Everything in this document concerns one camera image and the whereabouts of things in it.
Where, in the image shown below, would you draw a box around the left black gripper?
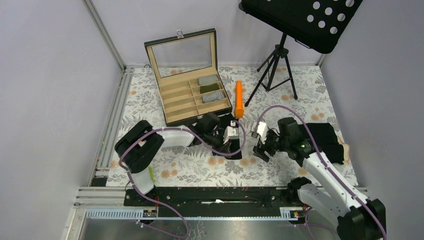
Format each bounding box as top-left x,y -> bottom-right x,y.
203,130 -> 232,158

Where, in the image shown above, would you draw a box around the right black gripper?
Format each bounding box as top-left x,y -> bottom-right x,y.
252,128 -> 289,163

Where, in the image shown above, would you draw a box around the black underwear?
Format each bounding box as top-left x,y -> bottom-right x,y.
216,113 -> 240,154

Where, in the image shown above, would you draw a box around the grey striped underwear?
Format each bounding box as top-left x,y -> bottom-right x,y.
202,91 -> 225,104

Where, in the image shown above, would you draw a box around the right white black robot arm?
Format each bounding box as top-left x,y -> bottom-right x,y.
252,117 -> 387,240

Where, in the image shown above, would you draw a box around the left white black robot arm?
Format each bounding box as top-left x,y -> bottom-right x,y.
114,112 -> 230,206

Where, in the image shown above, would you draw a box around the orange cylinder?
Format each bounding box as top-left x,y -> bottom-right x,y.
234,80 -> 245,119

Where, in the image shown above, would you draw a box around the floral tablecloth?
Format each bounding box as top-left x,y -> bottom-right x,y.
118,65 -> 343,187

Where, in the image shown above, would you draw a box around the black clothing pile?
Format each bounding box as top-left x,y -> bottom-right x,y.
306,123 -> 345,165

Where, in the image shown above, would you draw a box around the dark green rolled cloth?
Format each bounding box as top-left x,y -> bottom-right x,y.
199,83 -> 221,94

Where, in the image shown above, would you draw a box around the wooden compartment box glass lid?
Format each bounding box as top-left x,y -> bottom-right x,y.
144,28 -> 233,127

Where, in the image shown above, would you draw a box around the grey rolled cloth in box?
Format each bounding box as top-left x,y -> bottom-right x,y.
197,75 -> 220,86

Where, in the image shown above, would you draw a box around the green clip lower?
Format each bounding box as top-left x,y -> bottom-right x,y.
148,166 -> 155,183

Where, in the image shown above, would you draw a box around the beige garment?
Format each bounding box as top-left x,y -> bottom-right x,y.
337,136 -> 351,166

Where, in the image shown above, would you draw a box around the black music stand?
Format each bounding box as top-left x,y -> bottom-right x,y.
238,0 -> 362,106

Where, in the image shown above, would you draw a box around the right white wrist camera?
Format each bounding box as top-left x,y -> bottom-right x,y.
251,121 -> 268,144

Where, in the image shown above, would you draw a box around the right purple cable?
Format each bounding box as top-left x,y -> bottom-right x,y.
255,105 -> 388,240

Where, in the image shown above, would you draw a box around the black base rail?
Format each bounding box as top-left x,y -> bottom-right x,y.
123,187 -> 309,221

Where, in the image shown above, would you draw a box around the aluminium frame rails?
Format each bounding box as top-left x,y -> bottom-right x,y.
73,0 -> 374,220

